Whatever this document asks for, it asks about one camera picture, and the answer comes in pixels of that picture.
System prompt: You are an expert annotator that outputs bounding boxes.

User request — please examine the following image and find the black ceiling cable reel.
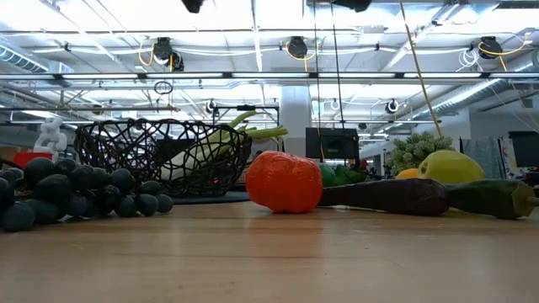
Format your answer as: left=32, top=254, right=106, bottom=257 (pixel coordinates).
left=152, top=36, right=174, bottom=65
left=287, top=35, right=309, bottom=60
left=479, top=35, right=503, bottom=61

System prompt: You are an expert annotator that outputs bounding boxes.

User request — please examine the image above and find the long ceiling light bar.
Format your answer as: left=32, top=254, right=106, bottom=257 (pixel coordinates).
left=0, top=72, right=539, bottom=81

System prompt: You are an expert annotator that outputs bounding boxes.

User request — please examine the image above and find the silver air duct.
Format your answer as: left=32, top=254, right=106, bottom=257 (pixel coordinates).
left=414, top=77, right=539, bottom=121

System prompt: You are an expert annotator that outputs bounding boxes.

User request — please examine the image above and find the yellow lemon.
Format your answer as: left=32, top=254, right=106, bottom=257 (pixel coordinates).
left=394, top=167, right=421, bottom=181

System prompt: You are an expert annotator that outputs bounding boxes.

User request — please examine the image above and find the green bell pepper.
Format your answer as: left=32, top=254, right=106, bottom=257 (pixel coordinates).
left=334, top=164, right=368, bottom=186

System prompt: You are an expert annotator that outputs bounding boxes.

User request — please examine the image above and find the dark wide monitor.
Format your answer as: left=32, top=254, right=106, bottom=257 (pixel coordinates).
left=508, top=130, right=539, bottom=168

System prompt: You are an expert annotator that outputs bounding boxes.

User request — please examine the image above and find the dark grape bunch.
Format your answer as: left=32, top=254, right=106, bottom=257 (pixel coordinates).
left=0, top=157, right=174, bottom=233

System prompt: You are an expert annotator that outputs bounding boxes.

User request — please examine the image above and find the green zucchini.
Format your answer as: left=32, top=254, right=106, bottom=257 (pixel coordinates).
left=445, top=179, right=539, bottom=220

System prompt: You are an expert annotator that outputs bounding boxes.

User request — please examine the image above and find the black wire basket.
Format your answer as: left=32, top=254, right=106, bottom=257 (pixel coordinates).
left=73, top=119, right=253, bottom=198

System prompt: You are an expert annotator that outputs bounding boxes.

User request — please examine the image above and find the dark round mat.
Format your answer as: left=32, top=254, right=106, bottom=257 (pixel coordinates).
left=170, top=191, right=252, bottom=206

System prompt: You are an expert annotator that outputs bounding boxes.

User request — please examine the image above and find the dark purple eggplant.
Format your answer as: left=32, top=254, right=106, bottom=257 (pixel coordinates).
left=318, top=178, right=450, bottom=217

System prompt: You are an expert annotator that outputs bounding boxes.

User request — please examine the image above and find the yellow green fruit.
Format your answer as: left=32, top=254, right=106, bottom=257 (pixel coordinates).
left=417, top=150, right=486, bottom=184

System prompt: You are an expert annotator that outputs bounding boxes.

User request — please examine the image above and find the yellow slanted rod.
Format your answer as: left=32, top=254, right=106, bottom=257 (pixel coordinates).
left=398, top=0, right=444, bottom=138

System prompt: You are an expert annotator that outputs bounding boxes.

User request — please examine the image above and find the orange fruit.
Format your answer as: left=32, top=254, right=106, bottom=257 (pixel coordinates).
left=245, top=151, right=324, bottom=214

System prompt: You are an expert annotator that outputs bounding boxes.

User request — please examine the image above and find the black monitor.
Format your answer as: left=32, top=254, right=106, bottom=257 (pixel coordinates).
left=305, top=127, right=360, bottom=161

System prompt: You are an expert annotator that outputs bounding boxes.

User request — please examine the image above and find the green celery bunch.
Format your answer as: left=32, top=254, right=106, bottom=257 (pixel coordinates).
left=162, top=110, right=290, bottom=182

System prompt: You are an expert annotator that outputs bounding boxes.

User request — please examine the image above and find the gray hanging cloth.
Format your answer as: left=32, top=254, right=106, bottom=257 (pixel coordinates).
left=461, top=136, right=502, bottom=169

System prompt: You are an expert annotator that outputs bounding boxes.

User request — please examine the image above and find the white figure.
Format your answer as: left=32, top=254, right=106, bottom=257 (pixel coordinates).
left=32, top=116, right=68, bottom=153

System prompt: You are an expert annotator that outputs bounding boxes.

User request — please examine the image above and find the green potted plant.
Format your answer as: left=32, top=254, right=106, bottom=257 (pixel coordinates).
left=386, top=131, right=456, bottom=177

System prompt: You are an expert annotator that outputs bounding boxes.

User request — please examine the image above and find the red box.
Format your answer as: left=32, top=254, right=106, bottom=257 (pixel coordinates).
left=13, top=151, right=54, bottom=169

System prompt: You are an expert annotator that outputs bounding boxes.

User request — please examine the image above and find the black hanging cable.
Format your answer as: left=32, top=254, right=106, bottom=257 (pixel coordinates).
left=328, top=0, right=346, bottom=130
left=312, top=0, right=324, bottom=163

